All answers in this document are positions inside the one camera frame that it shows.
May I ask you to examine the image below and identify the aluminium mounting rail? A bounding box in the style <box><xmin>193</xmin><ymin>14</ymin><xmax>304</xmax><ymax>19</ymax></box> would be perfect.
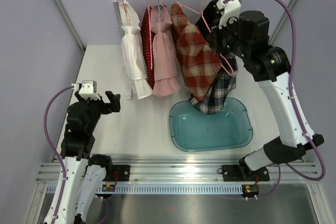
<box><xmin>36</xmin><ymin>157</ymin><xmax>319</xmax><ymax>183</ymax></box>

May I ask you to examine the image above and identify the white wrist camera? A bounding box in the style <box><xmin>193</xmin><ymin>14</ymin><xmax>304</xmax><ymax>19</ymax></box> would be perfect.
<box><xmin>78</xmin><ymin>80</ymin><xmax>100</xmax><ymax>100</ymax></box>
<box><xmin>216</xmin><ymin>0</ymin><xmax>241</xmax><ymax>29</ymax></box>

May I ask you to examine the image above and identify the white slotted cable duct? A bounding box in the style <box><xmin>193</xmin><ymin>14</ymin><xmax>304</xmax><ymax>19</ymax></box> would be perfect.
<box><xmin>46</xmin><ymin>184</ymin><xmax>245</xmax><ymax>194</ymax></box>

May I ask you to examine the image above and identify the pink hanger of red garment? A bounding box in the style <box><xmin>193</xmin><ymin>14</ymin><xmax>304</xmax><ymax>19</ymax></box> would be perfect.
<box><xmin>147</xmin><ymin>0</ymin><xmax>153</xmax><ymax>70</ymax></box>

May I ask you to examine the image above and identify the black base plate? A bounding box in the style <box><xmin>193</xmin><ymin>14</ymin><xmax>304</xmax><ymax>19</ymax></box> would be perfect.
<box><xmin>103</xmin><ymin>165</ymin><xmax>131</xmax><ymax>182</ymax></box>
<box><xmin>217</xmin><ymin>165</ymin><xmax>270</xmax><ymax>182</ymax></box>

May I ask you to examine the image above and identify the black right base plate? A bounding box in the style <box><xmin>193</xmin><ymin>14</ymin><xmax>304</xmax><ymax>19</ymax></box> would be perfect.
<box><xmin>217</xmin><ymin>165</ymin><xmax>270</xmax><ymax>182</ymax></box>

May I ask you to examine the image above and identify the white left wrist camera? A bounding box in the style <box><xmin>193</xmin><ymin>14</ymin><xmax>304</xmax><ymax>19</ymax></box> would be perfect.
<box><xmin>78</xmin><ymin>80</ymin><xmax>100</xmax><ymax>100</ymax></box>

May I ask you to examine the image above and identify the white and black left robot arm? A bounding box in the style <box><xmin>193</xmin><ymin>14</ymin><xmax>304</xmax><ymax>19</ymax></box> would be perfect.
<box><xmin>44</xmin><ymin>91</ymin><xmax>121</xmax><ymax>223</ymax></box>

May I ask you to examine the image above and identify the red plaid skirt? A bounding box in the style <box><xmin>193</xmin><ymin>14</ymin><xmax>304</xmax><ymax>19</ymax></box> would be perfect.
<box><xmin>171</xmin><ymin>3</ymin><xmax>222</xmax><ymax>101</ymax></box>

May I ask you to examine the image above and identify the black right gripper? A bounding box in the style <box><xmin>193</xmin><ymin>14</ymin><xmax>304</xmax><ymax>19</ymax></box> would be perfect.
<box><xmin>207</xmin><ymin>15</ymin><xmax>251</xmax><ymax>61</ymax></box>

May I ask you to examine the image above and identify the pink wire hanger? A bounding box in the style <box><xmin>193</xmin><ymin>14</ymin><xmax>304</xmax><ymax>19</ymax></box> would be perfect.
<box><xmin>174</xmin><ymin>0</ymin><xmax>234</xmax><ymax>77</ymax></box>

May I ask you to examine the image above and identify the teal plastic basin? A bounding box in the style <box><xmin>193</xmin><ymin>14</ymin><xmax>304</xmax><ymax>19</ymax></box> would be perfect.
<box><xmin>169</xmin><ymin>98</ymin><xmax>253</xmax><ymax>152</ymax></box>

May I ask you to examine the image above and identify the red dotted garment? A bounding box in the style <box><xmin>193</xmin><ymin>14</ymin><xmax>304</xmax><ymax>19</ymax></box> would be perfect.
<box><xmin>140</xmin><ymin>8</ymin><xmax>155</xmax><ymax>89</ymax></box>

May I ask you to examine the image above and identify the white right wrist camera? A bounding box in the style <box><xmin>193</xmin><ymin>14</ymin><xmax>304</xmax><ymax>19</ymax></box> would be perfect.
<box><xmin>216</xmin><ymin>0</ymin><xmax>241</xmax><ymax>29</ymax></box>

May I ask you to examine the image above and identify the navy plaid skirt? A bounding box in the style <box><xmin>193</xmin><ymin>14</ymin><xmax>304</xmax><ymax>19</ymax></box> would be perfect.
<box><xmin>189</xmin><ymin>53</ymin><xmax>238</xmax><ymax>114</ymax></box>

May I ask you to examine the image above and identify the white dress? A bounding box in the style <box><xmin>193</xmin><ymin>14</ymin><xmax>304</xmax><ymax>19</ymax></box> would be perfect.
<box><xmin>119</xmin><ymin>1</ymin><xmax>152</xmax><ymax>99</ymax></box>

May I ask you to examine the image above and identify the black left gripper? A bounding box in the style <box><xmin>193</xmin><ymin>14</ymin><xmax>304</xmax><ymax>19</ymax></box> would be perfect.
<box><xmin>76</xmin><ymin>91</ymin><xmax>120</xmax><ymax>133</ymax></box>

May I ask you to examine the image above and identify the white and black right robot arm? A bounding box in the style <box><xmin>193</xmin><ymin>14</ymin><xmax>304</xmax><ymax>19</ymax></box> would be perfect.
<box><xmin>206</xmin><ymin>10</ymin><xmax>324</xmax><ymax>180</ymax></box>

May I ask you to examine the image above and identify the pink ruffled dress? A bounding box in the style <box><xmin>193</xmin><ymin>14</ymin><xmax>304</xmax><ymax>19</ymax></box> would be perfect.
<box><xmin>150</xmin><ymin>4</ymin><xmax>180</xmax><ymax>97</ymax></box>

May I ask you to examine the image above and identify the blue hanger of pink dress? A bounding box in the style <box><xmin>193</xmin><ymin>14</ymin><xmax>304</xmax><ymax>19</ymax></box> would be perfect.
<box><xmin>157</xmin><ymin>0</ymin><xmax>164</xmax><ymax>23</ymax></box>

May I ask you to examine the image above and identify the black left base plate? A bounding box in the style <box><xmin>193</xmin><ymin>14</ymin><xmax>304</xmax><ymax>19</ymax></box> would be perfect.
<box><xmin>103</xmin><ymin>165</ymin><xmax>131</xmax><ymax>182</ymax></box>

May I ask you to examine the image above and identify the pink hanger of white dress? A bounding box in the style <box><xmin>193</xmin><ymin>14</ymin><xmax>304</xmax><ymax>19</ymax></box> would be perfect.
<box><xmin>122</xmin><ymin>0</ymin><xmax>130</xmax><ymax>26</ymax></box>

